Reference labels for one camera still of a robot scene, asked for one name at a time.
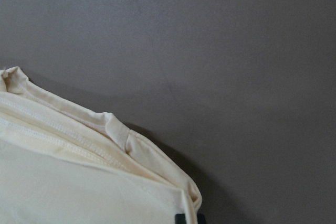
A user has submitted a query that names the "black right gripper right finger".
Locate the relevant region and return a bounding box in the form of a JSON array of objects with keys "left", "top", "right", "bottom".
[{"left": 197, "top": 213, "right": 206, "bottom": 224}]

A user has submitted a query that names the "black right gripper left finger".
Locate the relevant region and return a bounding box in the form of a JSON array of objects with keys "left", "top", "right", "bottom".
[{"left": 174, "top": 214, "right": 186, "bottom": 224}]

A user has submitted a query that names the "cream long-sleeve printed shirt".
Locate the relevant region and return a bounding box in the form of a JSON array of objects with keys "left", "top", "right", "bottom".
[{"left": 1, "top": 67, "right": 202, "bottom": 223}]

